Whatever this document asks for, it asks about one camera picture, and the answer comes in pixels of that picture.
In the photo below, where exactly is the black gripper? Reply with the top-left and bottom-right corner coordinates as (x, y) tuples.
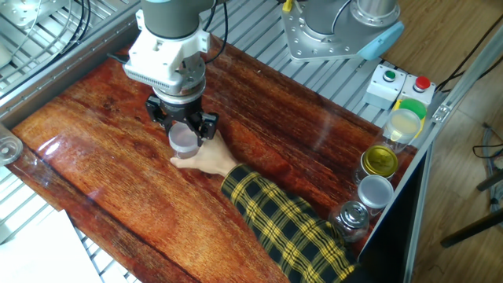
(145, 93), (219, 147)

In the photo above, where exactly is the frosted white jar lid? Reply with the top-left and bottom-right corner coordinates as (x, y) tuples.
(167, 122), (200, 154)

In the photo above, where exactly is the yellow black plaid-sleeved forearm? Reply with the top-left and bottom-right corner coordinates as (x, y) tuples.
(220, 164), (358, 283)

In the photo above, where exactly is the jar with silver lid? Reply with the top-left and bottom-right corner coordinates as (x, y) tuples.
(329, 200), (370, 244)

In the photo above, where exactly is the jar with gold lid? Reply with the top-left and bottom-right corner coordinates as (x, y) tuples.
(353, 144), (400, 186)

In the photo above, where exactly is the jar with frosted lid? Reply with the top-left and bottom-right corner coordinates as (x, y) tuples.
(356, 175), (395, 218)

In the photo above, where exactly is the tall jar with clear lid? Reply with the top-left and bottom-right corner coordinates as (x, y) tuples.
(376, 108), (422, 155)

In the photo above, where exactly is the bare person's hand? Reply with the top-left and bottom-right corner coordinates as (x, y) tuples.
(170, 131), (239, 178)

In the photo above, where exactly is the clear plastic container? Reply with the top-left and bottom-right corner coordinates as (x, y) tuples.
(0, 123), (24, 167)

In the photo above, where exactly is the silver mounting plate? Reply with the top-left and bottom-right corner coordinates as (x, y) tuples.
(0, 0), (71, 29)

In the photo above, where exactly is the white paper sheet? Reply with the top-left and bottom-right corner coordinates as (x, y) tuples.
(0, 209), (104, 283)

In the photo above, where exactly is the white box green button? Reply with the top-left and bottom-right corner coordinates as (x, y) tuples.
(363, 64), (408, 111)

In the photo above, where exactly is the yellow box green cap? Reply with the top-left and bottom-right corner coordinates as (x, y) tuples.
(392, 97), (428, 138)

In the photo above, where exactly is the white box red button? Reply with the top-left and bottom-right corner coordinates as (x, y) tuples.
(397, 73), (437, 108)

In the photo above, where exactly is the black table side panel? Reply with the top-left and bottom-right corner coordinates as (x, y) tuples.
(359, 151), (431, 283)

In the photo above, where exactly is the dark chair leg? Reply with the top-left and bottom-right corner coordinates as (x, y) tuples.
(439, 208), (503, 248)
(476, 168), (503, 193)

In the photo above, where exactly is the white wrist mount housing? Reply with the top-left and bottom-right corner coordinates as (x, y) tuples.
(123, 9), (211, 95)

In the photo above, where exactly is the black cable bundle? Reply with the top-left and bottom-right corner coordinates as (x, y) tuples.
(0, 0), (94, 86)

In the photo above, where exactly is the silver aluminium frame rail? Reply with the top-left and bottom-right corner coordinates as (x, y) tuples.
(0, 7), (142, 130)

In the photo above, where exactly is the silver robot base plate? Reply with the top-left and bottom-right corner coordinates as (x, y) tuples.
(281, 0), (394, 63)

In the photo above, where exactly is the aluminium frame strut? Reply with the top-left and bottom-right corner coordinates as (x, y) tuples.
(430, 23), (503, 127)

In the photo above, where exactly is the grey floor cable bundle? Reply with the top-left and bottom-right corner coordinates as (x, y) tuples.
(471, 123), (503, 215)

